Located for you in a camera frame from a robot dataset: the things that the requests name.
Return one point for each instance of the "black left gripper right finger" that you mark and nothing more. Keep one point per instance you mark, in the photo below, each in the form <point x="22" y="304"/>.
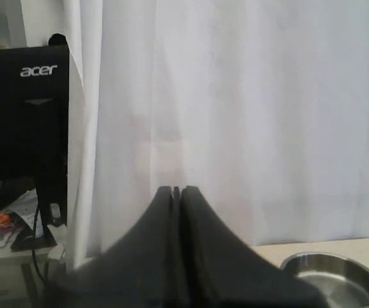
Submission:
<point x="222" y="271"/>

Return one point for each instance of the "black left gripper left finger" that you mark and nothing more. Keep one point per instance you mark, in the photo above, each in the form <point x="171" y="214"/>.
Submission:
<point x="142" y="269"/>

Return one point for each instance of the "stainless steel round bowl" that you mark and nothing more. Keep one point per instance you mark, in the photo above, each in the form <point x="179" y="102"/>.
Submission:
<point x="342" y="281"/>

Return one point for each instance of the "grey side desk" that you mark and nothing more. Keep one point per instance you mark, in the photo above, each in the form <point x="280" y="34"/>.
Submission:
<point x="19" y="284"/>

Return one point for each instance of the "scattered white papers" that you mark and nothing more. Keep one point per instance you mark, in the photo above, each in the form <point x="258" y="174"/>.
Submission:
<point x="26" y="231"/>

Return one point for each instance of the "white curtain backdrop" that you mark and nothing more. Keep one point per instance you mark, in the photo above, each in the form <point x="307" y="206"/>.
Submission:
<point x="263" y="105"/>

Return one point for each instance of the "black acer monitor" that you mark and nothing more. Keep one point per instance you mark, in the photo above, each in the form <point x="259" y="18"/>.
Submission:
<point x="34" y="102"/>

